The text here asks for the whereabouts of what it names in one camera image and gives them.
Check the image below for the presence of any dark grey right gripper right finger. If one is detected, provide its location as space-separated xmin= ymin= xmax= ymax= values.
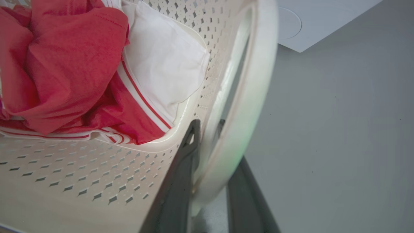
xmin=216 ymin=119 xmax=281 ymax=233

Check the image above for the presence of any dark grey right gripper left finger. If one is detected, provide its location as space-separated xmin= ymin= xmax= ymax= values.
xmin=139 ymin=119 xmax=201 ymax=233

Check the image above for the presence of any cream perforated plastic laundry basket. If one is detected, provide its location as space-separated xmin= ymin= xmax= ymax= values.
xmin=0 ymin=0 xmax=279 ymax=233

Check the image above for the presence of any white cloth garment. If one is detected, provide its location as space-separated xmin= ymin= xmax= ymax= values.
xmin=122 ymin=0 xmax=211 ymax=125

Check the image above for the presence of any red garment with white stripes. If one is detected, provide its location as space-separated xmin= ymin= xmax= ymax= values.
xmin=0 ymin=0 xmax=172 ymax=145

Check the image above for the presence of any white appliance with round panel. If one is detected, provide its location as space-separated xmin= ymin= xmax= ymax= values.
xmin=277 ymin=0 xmax=383 ymax=53

